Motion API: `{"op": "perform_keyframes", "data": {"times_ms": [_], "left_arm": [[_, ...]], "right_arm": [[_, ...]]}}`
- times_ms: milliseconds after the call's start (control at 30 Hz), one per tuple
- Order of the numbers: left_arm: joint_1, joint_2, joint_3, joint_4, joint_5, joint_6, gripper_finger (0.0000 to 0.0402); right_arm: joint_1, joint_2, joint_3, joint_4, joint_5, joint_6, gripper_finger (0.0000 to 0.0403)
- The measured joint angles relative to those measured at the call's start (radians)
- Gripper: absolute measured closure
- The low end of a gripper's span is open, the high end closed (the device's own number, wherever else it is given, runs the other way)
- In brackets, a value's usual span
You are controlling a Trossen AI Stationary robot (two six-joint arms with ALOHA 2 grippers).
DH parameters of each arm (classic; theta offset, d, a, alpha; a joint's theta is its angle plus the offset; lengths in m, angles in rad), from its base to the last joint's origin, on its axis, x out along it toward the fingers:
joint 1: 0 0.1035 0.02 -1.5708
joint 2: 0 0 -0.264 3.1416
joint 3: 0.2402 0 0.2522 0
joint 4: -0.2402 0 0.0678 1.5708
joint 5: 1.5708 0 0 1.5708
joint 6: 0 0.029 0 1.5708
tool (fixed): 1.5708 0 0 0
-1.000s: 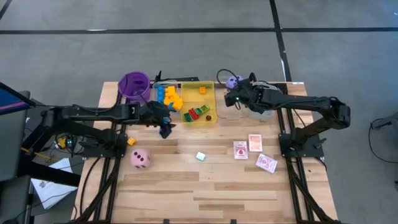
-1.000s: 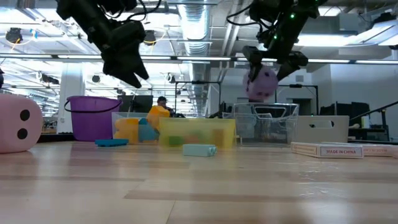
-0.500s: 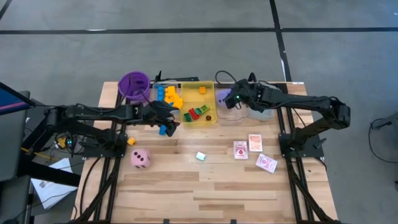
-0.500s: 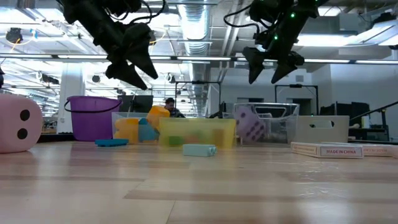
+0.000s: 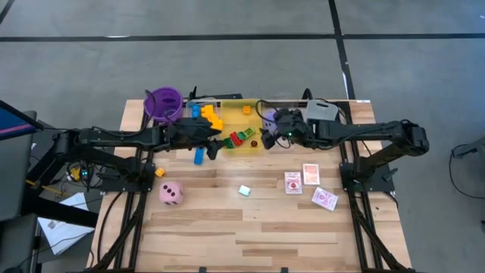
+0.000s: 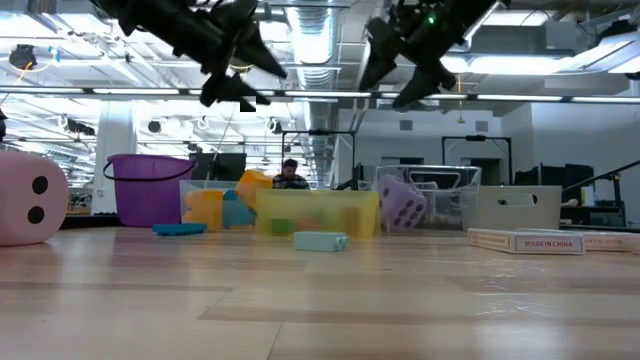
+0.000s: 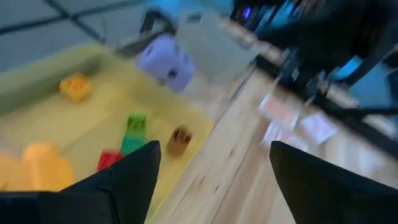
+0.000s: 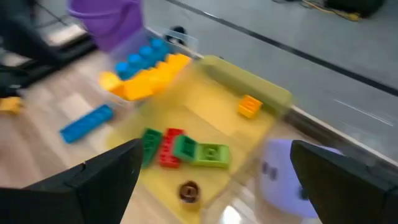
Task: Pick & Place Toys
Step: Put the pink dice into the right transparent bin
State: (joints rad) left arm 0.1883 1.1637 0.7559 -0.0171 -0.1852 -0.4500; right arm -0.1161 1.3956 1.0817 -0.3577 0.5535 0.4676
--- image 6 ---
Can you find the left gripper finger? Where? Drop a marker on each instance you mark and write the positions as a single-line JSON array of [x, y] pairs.
[[257, 52], [227, 90]]

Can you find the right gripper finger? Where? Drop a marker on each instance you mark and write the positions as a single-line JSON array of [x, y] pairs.
[[417, 90], [382, 50]]

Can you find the yellow plastic toy block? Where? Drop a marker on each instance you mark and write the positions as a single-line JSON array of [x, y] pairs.
[[254, 187], [202, 210]]

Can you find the purple foam die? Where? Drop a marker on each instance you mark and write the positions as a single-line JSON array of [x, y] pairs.
[[402, 205]]

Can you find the blue plastic toy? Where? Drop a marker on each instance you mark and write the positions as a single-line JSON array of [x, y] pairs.
[[236, 214]]

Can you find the small yellow toy brick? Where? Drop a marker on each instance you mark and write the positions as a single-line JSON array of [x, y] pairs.
[[351, 221]]

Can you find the blue lid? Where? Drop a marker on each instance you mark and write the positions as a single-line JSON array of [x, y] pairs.
[[180, 229]]

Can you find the red toy brick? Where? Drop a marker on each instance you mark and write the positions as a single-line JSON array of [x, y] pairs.
[[312, 223]]

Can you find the light blue toy brick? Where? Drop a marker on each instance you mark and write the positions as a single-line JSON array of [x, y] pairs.
[[320, 241]]

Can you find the pink foam die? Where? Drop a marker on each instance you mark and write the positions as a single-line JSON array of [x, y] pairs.
[[30, 200]]

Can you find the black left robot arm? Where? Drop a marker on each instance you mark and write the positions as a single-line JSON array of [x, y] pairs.
[[140, 15]]

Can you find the yellow hanging pendant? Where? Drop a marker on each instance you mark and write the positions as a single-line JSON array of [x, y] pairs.
[[460, 119]]

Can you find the ceiling light strip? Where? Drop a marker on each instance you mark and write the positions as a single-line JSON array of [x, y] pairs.
[[520, 97]]

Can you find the small clear plastic bin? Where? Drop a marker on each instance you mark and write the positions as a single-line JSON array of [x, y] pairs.
[[186, 185]]

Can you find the person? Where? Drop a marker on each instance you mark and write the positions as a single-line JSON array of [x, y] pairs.
[[290, 175]]

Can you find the large clear plastic bin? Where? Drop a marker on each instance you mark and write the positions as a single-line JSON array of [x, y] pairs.
[[450, 205]]

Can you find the purple plastic bucket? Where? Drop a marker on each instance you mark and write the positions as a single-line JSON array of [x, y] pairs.
[[147, 195]]

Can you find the yellow plastic bin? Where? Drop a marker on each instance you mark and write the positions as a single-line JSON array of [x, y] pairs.
[[320, 202]]

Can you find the grey plastic bin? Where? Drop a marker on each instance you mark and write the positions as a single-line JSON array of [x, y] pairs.
[[520, 215]]

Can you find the black desk monitors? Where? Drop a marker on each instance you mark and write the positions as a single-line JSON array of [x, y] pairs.
[[575, 175]]

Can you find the red emblem playing card box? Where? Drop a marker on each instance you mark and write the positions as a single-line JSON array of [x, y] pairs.
[[525, 242]]

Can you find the black ceiling device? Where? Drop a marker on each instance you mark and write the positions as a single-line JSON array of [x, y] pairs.
[[22, 56]]

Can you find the orange back playing card box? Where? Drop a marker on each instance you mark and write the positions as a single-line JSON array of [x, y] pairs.
[[607, 241]]

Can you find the pink pattern playing card box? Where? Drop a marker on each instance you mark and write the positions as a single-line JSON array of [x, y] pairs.
[[636, 244]]

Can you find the silver ventilation duct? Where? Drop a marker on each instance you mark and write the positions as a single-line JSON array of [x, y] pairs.
[[480, 20], [315, 50]]

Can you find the black rig frame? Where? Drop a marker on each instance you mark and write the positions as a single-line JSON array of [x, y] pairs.
[[475, 137], [320, 132]]

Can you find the black wall screen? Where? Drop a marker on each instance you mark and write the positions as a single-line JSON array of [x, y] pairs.
[[225, 167]]

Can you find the black aluminium support frame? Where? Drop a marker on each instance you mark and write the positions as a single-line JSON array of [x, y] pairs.
[[90, 222]]

